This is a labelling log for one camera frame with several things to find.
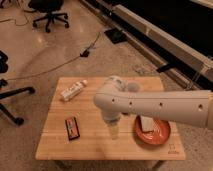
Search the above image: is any black chair base left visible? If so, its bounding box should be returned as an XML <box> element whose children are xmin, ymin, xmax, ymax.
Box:
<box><xmin>0</xmin><ymin>50</ymin><xmax>36</xmax><ymax>127</ymax></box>

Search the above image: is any clear plastic cup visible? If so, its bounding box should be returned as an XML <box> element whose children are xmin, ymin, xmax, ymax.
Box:
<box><xmin>126</xmin><ymin>82</ymin><xmax>140</xmax><ymax>92</ymax></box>

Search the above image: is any orange plate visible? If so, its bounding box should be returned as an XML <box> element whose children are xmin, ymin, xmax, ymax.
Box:
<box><xmin>134</xmin><ymin>116</ymin><xmax>171</xmax><ymax>146</ymax></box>

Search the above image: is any black floor mat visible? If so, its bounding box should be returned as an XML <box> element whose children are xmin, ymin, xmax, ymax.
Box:
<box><xmin>105</xmin><ymin>28</ymin><xmax>126</xmax><ymax>44</ymax></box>

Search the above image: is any long white rail bench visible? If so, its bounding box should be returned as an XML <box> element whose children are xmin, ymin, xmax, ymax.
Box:
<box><xmin>82</xmin><ymin>0</ymin><xmax>213</xmax><ymax>90</ymax></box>

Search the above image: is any black office chair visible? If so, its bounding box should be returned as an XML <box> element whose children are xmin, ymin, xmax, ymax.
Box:
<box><xmin>28</xmin><ymin>0</ymin><xmax>69</xmax><ymax>33</ymax></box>

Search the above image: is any black floor cable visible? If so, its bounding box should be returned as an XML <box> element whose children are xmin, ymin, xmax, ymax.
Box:
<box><xmin>6</xmin><ymin>30</ymin><xmax>104</xmax><ymax>82</ymax></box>

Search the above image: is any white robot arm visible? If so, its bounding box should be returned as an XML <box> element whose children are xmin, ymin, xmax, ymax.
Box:
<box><xmin>94</xmin><ymin>76</ymin><xmax>213</xmax><ymax>130</ymax></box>

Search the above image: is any white tube bottle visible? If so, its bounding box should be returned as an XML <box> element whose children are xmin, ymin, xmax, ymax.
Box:
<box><xmin>60</xmin><ymin>80</ymin><xmax>88</xmax><ymax>101</ymax></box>

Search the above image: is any wooden table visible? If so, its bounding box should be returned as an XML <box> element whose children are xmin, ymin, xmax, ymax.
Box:
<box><xmin>36</xmin><ymin>77</ymin><xmax>186</xmax><ymax>160</ymax></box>

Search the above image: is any white sponge block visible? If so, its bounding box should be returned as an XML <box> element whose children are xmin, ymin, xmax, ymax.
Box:
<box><xmin>140</xmin><ymin>116</ymin><xmax>154</xmax><ymax>132</ymax></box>

